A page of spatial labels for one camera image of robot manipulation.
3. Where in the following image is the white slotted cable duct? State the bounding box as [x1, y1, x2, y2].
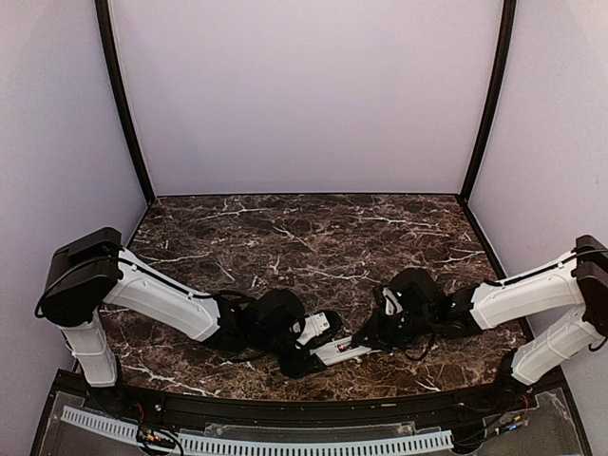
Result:
[61, 406, 453, 455]

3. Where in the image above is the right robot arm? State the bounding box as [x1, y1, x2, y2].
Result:
[353, 235, 607, 412]

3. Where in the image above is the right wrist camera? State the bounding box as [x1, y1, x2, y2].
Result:
[372, 285, 404, 316]

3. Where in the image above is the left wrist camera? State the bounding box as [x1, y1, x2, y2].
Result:
[290, 310, 342, 350]

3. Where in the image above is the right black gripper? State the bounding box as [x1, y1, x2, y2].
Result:
[352, 307, 434, 352]

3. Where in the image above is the right black frame post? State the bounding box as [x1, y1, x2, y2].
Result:
[459, 0, 517, 206]

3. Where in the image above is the black front rail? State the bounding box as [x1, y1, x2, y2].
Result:
[76, 379, 537, 431]

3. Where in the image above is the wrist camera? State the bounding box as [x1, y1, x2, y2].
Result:
[290, 310, 342, 350]
[372, 285, 404, 316]

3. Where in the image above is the left black frame post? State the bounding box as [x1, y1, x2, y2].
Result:
[94, 0, 156, 205]

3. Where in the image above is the white remote control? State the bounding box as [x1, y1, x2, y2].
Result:
[312, 336, 374, 367]

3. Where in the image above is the black frame post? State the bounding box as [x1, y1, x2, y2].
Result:
[94, 0, 156, 205]
[459, 0, 517, 206]

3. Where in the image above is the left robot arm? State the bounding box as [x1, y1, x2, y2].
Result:
[34, 227, 341, 414]

